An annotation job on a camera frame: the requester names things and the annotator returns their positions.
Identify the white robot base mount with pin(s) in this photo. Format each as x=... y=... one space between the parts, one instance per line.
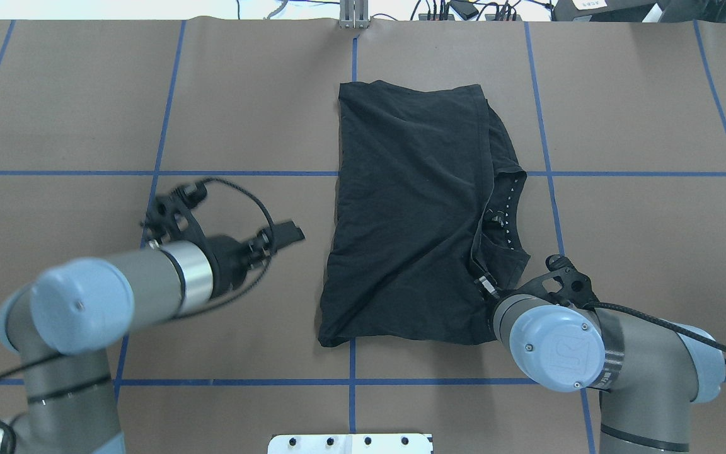
x=372 y=442

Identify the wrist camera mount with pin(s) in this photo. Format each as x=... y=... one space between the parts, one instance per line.
x=563 y=285
x=170 y=216

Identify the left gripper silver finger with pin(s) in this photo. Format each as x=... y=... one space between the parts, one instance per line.
x=282 y=235

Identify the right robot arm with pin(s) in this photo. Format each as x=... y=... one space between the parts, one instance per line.
x=649 y=373

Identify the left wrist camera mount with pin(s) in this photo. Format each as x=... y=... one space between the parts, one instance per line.
x=170 y=216

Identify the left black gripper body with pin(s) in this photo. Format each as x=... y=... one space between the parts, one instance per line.
x=227 y=253

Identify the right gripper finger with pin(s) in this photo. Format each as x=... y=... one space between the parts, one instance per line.
x=488 y=288

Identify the black graphic t-shirt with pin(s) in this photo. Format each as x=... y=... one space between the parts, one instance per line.
x=429 y=187

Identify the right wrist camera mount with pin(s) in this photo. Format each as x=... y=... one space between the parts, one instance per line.
x=563 y=285

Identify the aluminium frame post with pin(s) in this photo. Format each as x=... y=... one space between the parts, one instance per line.
x=354 y=14

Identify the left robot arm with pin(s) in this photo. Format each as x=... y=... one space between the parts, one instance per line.
x=61 y=324

